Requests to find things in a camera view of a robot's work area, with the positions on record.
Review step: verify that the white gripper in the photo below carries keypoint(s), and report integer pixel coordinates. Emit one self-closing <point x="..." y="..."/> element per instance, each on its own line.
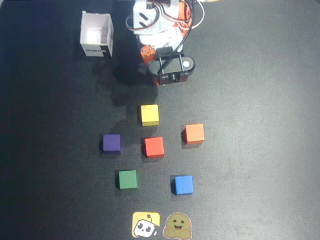
<point x="146" y="54"/>

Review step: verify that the purple wooden cube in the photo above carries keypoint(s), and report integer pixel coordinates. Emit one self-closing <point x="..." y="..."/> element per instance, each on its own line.
<point x="111" y="143"/>

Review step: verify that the yellow wooden cube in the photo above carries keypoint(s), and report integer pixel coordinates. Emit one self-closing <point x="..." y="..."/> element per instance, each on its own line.
<point x="149" y="115"/>

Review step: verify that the orange wooden cube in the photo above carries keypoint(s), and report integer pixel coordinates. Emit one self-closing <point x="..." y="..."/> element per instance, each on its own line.
<point x="194" y="133"/>

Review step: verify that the red wooden cube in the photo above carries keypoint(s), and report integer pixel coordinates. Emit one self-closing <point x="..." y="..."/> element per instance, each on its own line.
<point x="154" y="147"/>

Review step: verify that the green wooden cube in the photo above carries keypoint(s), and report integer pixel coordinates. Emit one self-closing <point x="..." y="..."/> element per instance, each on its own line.
<point x="127" y="179"/>

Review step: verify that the blue wooden cube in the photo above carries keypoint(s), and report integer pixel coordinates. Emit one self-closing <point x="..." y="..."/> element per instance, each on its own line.
<point x="183" y="185"/>

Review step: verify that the open white cardboard box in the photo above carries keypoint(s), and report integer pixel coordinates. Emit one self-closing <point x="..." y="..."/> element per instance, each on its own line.
<point x="96" y="32"/>

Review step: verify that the dark grey table mat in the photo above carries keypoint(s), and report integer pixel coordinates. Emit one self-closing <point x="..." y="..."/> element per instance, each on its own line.
<point x="250" y="125"/>

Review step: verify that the yellow robot face sticker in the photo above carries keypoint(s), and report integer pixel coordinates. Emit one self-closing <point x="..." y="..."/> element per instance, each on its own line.
<point x="145" y="225"/>

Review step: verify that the hugging face emoji sticker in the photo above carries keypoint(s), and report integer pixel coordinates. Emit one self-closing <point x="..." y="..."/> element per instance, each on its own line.
<point x="177" y="225"/>

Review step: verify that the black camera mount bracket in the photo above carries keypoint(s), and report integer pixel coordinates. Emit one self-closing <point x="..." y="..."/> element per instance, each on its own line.
<point x="163" y="51"/>

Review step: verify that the black oval wrist camera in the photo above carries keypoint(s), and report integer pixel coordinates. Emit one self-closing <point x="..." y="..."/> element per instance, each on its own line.
<point x="172" y="65"/>

